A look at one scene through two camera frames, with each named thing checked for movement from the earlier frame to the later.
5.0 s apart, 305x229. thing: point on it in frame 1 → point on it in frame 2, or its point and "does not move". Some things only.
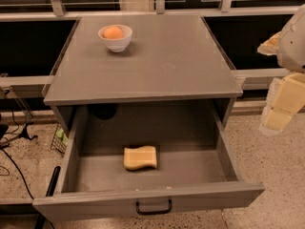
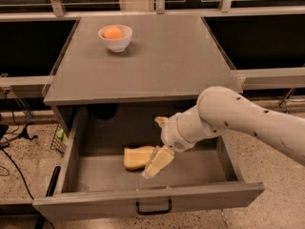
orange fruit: x=112 y=32 does not move
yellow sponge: x=140 y=156 does not move
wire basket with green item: x=60 y=140 does not move
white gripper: x=294 y=47 → x=172 y=134
